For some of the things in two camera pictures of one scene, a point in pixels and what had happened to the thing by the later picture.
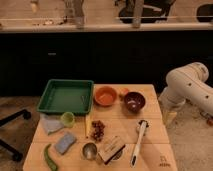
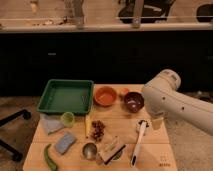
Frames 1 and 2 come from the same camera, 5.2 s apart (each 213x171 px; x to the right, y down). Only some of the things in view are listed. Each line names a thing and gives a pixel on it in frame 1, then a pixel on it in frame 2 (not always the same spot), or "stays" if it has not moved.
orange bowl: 105,96 stays
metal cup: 89,151 stays
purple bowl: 135,102 stays
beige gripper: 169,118 to 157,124
